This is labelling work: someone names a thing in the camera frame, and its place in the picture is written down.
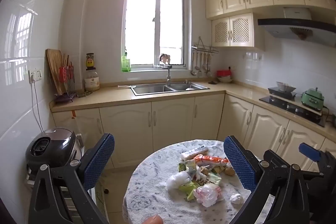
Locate black rice cooker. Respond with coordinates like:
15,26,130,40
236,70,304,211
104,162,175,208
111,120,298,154
25,127,84,174

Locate large clear plastic jar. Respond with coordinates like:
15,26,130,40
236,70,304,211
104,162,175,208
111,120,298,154
84,68,101,92

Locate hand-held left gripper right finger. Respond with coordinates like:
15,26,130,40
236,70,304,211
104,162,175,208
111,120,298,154
223,135,311,224

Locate black gas stove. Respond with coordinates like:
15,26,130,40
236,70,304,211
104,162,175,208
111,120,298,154
259,95,326,127

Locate cream lower cabinets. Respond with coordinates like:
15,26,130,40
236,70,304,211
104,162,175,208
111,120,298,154
52,94,336,174

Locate green snack packet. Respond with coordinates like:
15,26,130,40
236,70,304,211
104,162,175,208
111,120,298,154
178,161,198,173

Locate white long packet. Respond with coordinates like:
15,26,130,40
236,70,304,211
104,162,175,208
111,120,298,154
180,146,210,161

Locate person's left hand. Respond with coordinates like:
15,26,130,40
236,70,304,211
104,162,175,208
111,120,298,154
143,215,164,224

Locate wooden cutting board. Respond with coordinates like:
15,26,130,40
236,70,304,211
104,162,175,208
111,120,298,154
46,49,66,95

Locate light green wrapper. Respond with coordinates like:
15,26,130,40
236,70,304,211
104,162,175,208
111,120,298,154
178,181,201,201

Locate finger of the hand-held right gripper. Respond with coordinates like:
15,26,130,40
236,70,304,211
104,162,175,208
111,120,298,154
263,149,292,166
299,143,328,169

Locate green electric pot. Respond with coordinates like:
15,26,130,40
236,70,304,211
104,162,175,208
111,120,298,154
301,88,324,111

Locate white power cable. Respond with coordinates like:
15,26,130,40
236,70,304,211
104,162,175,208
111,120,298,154
31,78,44,132

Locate green white wrapper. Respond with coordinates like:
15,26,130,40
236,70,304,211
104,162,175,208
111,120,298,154
202,173,222,185

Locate green dish soap bottle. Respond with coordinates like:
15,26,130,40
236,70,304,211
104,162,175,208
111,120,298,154
121,52,131,73

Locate yellow bottle on jar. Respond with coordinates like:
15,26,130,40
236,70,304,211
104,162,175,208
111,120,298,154
86,53,95,71

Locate steel faucet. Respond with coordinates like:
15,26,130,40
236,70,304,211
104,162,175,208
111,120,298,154
165,64,174,86

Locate white wall socket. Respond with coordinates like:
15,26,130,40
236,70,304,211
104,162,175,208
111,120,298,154
28,69,43,82

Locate steel double sink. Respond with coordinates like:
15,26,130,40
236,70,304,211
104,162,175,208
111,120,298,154
131,81,210,96

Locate cream lattice door cabinet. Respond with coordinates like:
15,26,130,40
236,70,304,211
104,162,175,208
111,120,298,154
211,13,265,51

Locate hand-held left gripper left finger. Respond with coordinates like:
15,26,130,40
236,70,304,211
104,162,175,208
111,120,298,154
28,133,115,224

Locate steel utensil rail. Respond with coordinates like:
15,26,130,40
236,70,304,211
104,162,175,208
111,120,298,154
191,36,219,54

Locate black power cable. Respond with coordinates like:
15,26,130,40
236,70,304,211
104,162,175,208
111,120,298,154
322,106,332,122

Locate steel bowl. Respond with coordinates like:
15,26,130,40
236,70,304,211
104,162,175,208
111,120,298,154
276,81,297,92

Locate orange snack wrapper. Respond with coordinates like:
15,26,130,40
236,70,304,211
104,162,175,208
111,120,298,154
194,154,229,167

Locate white framed window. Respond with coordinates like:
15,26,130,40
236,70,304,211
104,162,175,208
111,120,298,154
122,0,193,72

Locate steel storage rack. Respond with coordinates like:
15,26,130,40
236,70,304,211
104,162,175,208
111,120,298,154
25,172,109,224

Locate purple drip tray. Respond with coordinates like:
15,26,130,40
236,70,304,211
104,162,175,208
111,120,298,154
54,93,78,103

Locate beige kitchen countertop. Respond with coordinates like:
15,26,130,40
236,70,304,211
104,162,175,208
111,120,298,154
50,80,336,132

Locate red white plastic bag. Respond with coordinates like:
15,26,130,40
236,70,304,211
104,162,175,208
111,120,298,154
194,183,223,207

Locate black range hood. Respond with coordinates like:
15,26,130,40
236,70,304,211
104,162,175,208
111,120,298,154
257,7,336,41

